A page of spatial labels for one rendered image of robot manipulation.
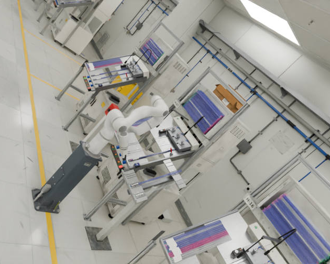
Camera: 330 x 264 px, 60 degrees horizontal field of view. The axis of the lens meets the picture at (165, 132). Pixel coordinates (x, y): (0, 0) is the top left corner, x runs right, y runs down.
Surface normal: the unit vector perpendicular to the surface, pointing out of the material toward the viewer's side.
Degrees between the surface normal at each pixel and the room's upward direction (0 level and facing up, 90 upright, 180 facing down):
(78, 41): 90
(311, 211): 90
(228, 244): 45
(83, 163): 90
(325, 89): 90
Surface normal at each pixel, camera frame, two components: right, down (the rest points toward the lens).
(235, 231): 0.04, -0.74
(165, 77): 0.39, 0.63
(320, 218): -0.62, -0.36
